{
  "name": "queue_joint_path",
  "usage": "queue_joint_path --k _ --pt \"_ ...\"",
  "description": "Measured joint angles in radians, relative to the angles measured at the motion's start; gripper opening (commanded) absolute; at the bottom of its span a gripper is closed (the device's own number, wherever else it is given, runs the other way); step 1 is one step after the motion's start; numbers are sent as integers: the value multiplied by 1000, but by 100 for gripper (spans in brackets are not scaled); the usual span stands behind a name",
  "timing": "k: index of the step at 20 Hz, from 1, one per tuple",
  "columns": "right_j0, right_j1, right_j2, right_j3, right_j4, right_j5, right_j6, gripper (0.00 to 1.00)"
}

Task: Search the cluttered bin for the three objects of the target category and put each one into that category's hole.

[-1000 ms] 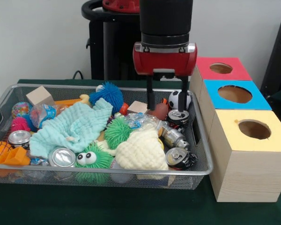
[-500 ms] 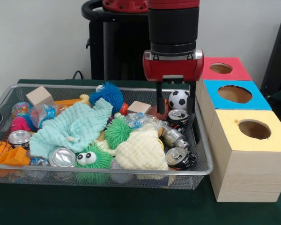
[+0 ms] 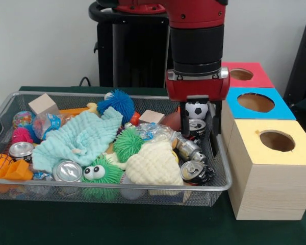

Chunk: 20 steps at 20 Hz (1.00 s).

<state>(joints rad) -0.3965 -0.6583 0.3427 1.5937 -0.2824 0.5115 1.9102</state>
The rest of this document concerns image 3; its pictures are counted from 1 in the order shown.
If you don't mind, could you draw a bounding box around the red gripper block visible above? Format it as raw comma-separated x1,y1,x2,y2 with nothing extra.
165,66,231,140

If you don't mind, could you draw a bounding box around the wooden box with three holes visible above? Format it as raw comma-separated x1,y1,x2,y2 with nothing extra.
220,62,306,221

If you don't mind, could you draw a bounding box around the black white soccer ball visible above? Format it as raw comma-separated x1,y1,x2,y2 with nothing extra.
185,101,210,119

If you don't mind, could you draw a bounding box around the crushed black drink can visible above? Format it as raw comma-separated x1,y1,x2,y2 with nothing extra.
180,160,216,185

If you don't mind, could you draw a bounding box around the cream waffle cloth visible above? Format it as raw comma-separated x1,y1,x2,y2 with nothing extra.
126,140,184,186

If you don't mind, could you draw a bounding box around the green spiky ball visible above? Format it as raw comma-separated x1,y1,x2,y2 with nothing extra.
113,127,146,163

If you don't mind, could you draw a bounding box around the blue spiky ball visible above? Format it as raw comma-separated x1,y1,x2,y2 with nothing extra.
96,88,135,125

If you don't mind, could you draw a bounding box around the green spiky toy with eyes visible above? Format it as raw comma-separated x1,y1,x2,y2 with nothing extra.
81,155,125,201

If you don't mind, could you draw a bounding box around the black upright panel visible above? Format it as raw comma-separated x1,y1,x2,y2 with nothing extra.
284,16,306,103

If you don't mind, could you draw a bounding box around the mint waffle cloth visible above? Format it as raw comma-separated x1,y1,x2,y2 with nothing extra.
32,106,124,172

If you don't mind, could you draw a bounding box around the silver drink can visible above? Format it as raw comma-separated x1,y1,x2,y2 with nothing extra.
52,159,84,182

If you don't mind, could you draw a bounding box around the plain wooden cube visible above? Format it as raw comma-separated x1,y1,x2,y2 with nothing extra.
28,93,61,117

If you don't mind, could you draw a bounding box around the orange toy basketball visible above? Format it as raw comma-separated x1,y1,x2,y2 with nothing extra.
0,154,16,177

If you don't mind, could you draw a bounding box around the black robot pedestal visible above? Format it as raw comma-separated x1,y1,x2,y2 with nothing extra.
88,2,174,89

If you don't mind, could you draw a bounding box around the black cable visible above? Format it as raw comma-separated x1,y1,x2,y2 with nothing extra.
79,76,93,88

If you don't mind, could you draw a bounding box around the shallow wire mesh bin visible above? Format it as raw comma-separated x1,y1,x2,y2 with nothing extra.
0,91,233,206

